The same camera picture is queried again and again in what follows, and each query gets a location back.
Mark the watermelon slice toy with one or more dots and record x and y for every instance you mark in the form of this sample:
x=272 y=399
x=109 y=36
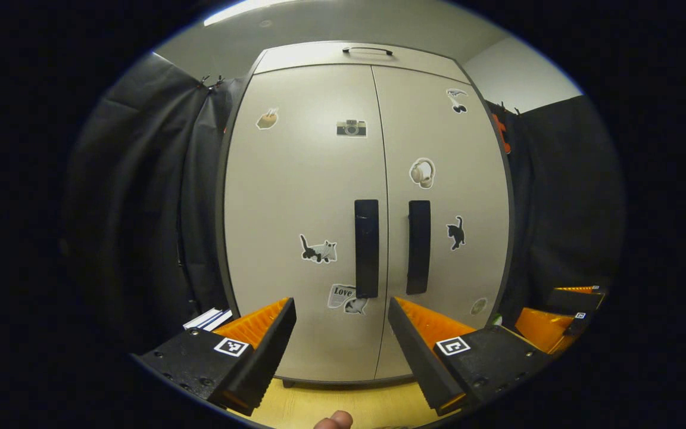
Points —
x=496 y=320

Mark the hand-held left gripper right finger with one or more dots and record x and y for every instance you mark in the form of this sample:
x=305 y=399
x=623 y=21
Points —
x=420 y=357

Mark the white cabinet door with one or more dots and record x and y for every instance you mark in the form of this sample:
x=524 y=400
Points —
x=301 y=196
x=438 y=268

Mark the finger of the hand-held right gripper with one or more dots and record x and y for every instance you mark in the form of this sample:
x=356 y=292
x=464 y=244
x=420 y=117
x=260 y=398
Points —
x=542 y=330
x=578 y=298

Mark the blue book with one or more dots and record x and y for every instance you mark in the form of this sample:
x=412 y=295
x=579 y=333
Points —
x=222 y=319

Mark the black binder clip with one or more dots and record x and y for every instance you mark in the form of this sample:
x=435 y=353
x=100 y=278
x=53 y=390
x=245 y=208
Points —
x=205 y=79
x=219 y=79

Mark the white grey cabinet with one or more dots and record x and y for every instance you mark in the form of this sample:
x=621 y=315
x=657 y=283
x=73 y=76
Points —
x=319 y=381

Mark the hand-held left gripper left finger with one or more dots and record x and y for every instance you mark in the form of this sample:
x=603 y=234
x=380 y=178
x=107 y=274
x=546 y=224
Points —
x=262 y=357

